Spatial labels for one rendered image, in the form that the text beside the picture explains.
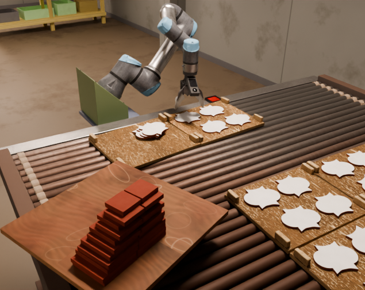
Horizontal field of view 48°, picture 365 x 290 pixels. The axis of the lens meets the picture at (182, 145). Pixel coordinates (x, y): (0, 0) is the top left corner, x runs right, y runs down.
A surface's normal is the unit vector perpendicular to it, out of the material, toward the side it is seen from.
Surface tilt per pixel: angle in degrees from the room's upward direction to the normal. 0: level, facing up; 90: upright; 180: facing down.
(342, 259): 0
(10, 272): 0
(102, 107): 90
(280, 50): 90
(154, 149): 0
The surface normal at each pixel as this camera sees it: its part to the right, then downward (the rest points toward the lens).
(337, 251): 0.01, -0.87
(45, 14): 0.61, 0.39
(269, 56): -0.83, 0.26
